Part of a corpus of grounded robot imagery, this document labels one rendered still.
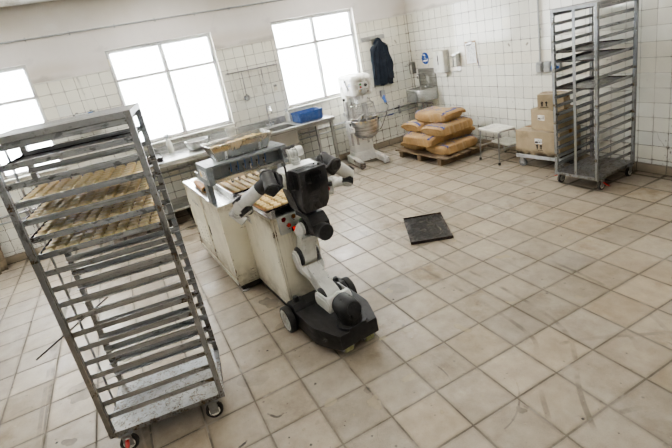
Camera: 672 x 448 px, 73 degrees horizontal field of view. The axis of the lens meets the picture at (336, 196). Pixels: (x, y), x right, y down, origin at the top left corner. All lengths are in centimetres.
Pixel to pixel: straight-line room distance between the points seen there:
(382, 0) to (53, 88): 499
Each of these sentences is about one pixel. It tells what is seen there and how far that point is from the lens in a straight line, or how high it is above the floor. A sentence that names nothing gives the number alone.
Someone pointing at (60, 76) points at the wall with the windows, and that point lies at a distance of 688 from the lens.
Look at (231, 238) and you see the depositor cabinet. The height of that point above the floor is 54.
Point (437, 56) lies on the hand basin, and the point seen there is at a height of 139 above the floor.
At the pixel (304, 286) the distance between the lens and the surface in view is 359.
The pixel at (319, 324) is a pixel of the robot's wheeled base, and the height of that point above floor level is 17.
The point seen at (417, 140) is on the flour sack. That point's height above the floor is 33.
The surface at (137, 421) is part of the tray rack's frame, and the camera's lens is 309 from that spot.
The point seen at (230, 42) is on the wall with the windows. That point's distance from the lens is 709.
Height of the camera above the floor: 195
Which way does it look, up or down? 19 degrees down
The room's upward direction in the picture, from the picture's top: 11 degrees counter-clockwise
